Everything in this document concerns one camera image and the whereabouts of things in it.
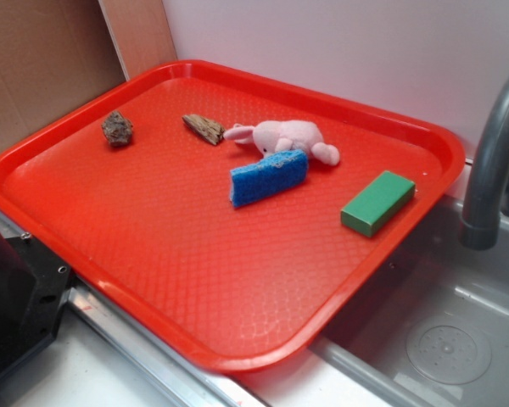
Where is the pink plush bunny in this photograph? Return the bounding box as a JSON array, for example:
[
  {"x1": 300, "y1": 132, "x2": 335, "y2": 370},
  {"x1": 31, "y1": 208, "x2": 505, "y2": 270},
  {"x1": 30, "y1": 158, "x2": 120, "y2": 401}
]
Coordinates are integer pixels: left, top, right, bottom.
[{"x1": 223, "y1": 120, "x2": 340, "y2": 166}]

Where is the red plastic tray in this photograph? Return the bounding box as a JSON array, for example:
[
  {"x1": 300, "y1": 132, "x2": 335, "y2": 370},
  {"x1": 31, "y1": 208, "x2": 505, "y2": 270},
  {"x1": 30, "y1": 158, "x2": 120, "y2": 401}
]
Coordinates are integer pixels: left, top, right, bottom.
[{"x1": 0, "y1": 61, "x2": 465, "y2": 373}]

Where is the blue sponge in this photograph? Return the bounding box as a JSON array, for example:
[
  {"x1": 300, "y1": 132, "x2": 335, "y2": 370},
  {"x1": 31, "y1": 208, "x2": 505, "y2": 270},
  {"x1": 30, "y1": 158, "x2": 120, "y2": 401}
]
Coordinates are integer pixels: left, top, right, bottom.
[{"x1": 230, "y1": 150, "x2": 309, "y2": 208}]

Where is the brown wood piece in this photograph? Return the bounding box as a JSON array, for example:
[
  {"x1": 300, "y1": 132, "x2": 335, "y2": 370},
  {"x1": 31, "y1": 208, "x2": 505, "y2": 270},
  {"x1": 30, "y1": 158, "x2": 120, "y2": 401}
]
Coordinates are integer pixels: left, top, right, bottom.
[{"x1": 182, "y1": 114, "x2": 225, "y2": 146}]

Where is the green rectangular block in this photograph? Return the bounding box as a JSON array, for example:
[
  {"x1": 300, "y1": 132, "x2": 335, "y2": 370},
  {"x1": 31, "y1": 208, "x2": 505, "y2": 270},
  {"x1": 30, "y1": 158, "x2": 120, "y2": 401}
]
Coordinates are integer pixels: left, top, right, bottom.
[{"x1": 340, "y1": 170, "x2": 416, "y2": 237}]

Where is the brown rock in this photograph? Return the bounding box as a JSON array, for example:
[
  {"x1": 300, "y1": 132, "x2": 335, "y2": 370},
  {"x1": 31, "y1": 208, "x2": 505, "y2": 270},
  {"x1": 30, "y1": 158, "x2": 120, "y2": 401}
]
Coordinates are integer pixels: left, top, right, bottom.
[{"x1": 101, "y1": 110, "x2": 133, "y2": 148}]

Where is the grey toy sink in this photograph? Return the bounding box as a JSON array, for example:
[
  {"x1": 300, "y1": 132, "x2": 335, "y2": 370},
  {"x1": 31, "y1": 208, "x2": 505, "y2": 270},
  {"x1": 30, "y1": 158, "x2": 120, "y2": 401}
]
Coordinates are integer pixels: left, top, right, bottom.
[{"x1": 238, "y1": 174, "x2": 509, "y2": 406}]

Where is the grey toy faucet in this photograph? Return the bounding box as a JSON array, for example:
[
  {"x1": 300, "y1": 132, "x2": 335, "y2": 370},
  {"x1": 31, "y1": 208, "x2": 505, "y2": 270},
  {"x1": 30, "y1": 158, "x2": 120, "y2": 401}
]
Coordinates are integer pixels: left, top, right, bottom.
[{"x1": 459, "y1": 79, "x2": 509, "y2": 250}]

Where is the brown cardboard panel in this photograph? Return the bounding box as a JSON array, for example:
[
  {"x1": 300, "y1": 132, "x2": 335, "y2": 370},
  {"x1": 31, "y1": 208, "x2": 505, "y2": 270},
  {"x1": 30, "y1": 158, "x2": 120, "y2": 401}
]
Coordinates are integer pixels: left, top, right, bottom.
[{"x1": 0, "y1": 1, "x2": 176, "y2": 153}]

